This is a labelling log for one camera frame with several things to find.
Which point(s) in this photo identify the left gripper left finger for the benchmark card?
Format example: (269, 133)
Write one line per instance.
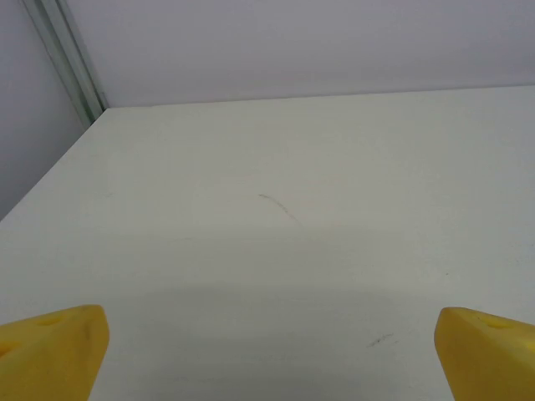
(50, 355)

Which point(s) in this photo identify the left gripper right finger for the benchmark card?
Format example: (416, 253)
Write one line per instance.
(489, 359)

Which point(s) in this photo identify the aluminium frame post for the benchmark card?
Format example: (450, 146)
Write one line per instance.
(67, 54)

